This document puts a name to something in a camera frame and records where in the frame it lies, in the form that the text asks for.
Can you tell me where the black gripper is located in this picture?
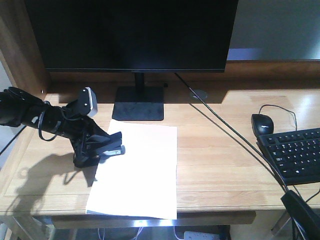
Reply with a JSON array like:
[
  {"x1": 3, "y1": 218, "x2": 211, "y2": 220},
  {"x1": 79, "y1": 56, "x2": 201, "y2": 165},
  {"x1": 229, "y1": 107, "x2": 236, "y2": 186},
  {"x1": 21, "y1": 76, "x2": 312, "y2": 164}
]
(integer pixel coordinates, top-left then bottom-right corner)
[{"x1": 61, "y1": 100, "x2": 122, "y2": 168}]

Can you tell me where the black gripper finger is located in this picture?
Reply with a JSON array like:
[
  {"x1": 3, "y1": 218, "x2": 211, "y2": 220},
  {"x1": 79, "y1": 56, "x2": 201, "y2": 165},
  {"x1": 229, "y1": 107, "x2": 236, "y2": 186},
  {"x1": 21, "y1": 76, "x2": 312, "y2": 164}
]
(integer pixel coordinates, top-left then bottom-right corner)
[{"x1": 281, "y1": 190, "x2": 320, "y2": 240}]

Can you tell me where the white paper sheet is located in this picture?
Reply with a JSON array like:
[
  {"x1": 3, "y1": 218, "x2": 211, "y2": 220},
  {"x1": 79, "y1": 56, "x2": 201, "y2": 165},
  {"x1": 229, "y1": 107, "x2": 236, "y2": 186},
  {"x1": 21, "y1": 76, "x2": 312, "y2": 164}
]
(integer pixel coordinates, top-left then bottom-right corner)
[{"x1": 85, "y1": 119, "x2": 178, "y2": 220}]

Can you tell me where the black stapler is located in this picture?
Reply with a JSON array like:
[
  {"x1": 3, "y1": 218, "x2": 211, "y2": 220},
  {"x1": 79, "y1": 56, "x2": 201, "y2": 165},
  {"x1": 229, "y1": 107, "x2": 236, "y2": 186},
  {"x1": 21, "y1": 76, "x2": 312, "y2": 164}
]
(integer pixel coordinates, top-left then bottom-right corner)
[{"x1": 86, "y1": 145, "x2": 126, "y2": 165}]

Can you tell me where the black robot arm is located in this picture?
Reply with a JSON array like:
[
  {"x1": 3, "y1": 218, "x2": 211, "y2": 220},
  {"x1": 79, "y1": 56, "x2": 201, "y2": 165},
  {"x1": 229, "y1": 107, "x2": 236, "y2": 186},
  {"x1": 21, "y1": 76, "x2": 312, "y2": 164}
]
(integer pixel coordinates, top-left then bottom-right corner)
[{"x1": 0, "y1": 86, "x2": 125, "y2": 168}]

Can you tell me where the wooden desk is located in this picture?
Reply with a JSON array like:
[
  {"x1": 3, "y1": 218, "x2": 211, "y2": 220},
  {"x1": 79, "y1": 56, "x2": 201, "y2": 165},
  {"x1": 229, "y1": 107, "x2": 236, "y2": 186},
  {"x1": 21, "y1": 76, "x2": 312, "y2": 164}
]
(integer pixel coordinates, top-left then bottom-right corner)
[{"x1": 0, "y1": 0, "x2": 320, "y2": 240}]

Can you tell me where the black keyboard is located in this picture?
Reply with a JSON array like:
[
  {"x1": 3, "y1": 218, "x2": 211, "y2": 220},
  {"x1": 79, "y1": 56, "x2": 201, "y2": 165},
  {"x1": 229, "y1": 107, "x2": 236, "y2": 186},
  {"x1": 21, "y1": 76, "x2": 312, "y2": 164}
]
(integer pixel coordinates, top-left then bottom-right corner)
[{"x1": 257, "y1": 128, "x2": 320, "y2": 186}]

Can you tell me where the black mouse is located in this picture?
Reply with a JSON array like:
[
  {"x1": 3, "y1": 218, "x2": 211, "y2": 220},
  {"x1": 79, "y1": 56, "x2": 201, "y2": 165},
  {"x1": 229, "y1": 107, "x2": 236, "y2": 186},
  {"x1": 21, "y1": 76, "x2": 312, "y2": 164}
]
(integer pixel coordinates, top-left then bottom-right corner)
[{"x1": 251, "y1": 113, "x2": 274, "y2": 137}]

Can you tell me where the black monitor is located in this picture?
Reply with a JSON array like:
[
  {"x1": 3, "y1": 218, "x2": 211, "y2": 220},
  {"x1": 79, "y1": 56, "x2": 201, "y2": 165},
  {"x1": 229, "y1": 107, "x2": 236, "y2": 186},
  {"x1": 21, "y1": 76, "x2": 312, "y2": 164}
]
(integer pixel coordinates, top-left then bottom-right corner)
[{"x1": 24, "y1": 0, "x2": 238, "y2": 121}]

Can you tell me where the white power strip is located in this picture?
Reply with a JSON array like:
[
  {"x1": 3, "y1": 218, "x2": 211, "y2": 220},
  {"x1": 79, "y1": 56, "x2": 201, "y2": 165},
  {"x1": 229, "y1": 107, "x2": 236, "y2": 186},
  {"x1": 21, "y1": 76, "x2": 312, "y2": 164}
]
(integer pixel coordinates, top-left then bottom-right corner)
[{"x1": 183, "y1": 231, "x2": 220, "y2": 240}]

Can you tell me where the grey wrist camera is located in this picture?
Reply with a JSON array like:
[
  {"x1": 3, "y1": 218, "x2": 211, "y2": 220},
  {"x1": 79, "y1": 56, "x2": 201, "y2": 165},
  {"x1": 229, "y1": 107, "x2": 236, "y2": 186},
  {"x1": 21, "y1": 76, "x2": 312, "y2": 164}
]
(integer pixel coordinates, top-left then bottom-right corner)
[{"x1": 77, "y1": 87, "x2": 98, "y2": 117}]

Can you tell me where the grey desk cable grommet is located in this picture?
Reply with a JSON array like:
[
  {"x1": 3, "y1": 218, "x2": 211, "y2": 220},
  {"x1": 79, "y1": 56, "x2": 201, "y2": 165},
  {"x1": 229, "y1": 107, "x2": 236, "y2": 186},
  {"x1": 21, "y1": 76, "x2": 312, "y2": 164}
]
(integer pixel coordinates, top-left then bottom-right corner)
[{"x1": 189, "y1": 89, "x2": 208, "y2": 100}]

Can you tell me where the black mouse cable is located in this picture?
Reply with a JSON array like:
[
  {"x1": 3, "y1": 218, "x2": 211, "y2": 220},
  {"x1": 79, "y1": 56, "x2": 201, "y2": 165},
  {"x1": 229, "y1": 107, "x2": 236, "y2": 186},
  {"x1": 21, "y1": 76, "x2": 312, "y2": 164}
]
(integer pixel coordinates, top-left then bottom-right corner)
[{"x1": 258, "y1": 104, "x2": 298, "y2": 132}]

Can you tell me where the black monitor cable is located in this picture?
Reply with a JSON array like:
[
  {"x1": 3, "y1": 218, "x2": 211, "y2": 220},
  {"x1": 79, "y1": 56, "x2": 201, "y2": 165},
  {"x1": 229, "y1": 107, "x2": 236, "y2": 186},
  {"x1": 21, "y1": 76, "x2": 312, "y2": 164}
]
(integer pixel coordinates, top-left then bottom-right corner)
[{"x1": 174, "y1": 72, "x2": 291, "y2": 193}]

